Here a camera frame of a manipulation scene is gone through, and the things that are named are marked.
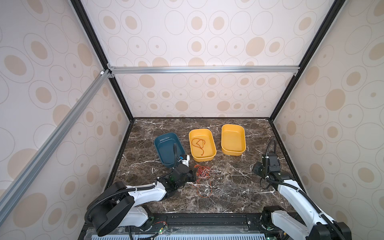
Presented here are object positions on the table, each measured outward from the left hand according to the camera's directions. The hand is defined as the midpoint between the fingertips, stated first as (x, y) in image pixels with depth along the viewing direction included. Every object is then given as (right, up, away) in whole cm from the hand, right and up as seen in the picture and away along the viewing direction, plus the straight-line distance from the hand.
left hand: (201, 168), depth 83 cm
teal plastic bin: (-26, +12, +22) cm, 36 cm away
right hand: (+33, +1, +3) cm, 33 cm away
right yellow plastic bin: (+24, +15, +23) cm, 36 cm away
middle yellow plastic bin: (+1, +12, +16) cm, 20 cm away
